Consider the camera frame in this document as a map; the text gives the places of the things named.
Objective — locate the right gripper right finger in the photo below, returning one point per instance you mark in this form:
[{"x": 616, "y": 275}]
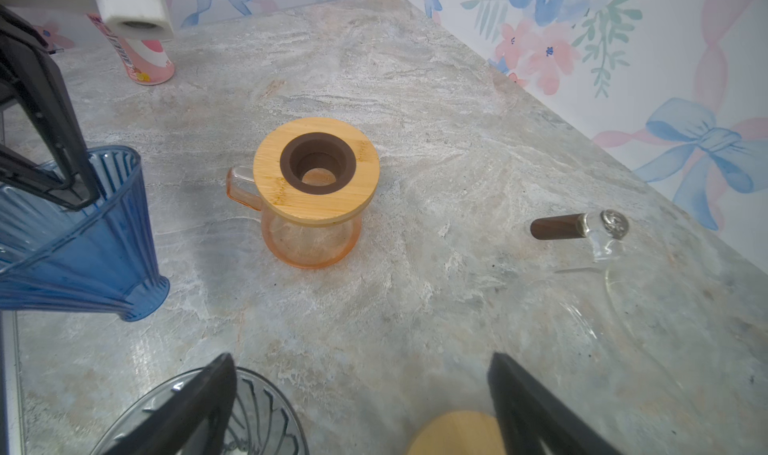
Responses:
[{"x": 534, "y": 421}]

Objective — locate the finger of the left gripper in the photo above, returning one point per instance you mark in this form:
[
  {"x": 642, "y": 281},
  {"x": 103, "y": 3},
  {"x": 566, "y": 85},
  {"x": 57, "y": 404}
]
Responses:
[{"x": 31, "y": 80}]

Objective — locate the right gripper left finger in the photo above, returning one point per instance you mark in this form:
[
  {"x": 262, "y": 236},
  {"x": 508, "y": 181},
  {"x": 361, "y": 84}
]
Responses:
[{"x": 194, "y": 420}]

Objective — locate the blue ribbed dripper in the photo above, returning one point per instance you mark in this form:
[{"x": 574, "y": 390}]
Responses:
[{"x": 100, "y": 259}]

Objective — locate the wooden ring lid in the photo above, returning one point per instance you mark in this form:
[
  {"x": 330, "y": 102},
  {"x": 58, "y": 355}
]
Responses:
[
  {"x": 316, "y": 172},
  {"x": 459, "y": 432}
]

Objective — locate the grey ribbed glass dripper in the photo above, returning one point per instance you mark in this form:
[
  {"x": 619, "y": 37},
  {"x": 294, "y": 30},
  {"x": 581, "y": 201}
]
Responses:
[{"x": 262, "y": 421}]

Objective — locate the orange glass carafe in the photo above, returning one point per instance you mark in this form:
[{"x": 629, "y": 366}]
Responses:
[{"x": 296, "y": 245}]

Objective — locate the clear glass carafe wooden handle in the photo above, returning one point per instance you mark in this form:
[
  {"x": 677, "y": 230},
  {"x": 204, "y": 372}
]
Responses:
[{"x": 651, "y": 291}]

